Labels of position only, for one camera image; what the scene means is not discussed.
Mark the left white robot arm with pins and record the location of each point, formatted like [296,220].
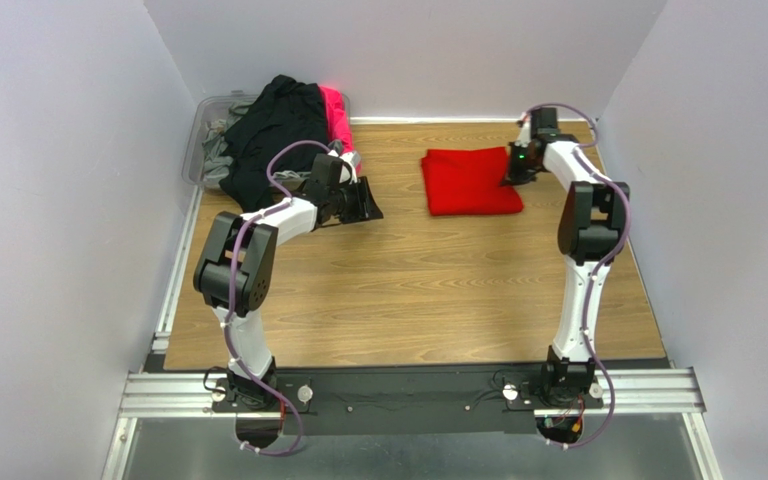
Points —
[235,268]

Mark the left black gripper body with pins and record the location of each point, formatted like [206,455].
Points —
[355,202]

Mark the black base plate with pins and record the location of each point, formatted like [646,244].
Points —
[518,398]

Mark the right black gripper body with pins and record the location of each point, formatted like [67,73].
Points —
[516,173]

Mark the clear plastic bin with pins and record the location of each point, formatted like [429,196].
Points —
[292,164]

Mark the black t-shirt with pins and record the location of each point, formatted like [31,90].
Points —
[286,111]

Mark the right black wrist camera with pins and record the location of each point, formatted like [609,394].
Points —
[543,122]

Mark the grey t-shirt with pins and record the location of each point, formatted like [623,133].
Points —
[204,164]

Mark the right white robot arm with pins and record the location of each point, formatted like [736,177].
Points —
[592,231]

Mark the pink t-shirt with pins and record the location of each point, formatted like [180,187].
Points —
[338,121]

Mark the red t-shirt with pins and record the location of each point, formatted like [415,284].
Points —
[468,182]

